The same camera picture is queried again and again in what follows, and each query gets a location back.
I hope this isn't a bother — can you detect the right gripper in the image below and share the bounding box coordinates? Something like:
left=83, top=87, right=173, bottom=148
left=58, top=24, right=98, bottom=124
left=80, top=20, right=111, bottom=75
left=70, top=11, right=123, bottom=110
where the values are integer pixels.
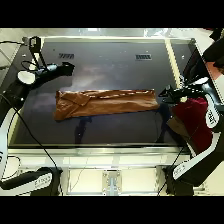
left=157, top=84, right=184, bottom=105

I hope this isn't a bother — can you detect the black garment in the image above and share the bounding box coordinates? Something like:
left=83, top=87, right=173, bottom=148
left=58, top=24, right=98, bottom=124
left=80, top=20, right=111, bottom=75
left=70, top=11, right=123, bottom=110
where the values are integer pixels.
left=202, top=28, right=224, bottom=68

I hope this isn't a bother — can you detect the dark brown garment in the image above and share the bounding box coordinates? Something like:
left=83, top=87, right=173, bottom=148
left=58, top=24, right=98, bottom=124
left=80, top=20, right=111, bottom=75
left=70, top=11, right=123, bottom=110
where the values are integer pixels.
left=166, top=115, right=192, bottom=143

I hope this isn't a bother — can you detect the brown T-shirt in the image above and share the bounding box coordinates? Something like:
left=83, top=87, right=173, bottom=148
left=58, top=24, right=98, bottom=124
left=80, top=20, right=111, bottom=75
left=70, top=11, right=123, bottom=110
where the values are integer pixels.
left=53, top=88, right=161, bottom=122

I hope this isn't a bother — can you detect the black cable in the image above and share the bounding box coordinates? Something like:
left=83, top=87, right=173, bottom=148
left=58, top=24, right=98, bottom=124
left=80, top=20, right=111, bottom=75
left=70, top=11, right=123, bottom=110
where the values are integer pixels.
left=0, top=94, right=64, bottom=197
left=155, top=145, right=185, bottom=197

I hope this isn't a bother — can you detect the silver frame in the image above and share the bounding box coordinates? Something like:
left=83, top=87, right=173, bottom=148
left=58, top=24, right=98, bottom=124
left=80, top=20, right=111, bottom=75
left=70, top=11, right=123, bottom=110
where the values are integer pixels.
left=0, top=35, right=224, bottom=197

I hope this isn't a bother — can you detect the red garment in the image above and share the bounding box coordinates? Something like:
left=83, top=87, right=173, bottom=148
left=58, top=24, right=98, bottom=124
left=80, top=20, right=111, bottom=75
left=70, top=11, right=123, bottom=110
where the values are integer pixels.
left=171, top=96, right=215, bottom=155

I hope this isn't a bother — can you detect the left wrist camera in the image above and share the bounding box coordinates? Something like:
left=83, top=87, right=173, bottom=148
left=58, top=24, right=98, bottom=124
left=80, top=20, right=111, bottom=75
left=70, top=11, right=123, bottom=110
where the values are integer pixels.
left=28, top=35, right=48, bottom=72

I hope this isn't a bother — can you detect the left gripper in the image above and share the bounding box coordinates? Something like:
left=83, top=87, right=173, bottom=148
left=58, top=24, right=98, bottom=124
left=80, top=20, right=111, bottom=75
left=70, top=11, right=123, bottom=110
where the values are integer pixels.
left=58, top=61, right=76, bottom=78

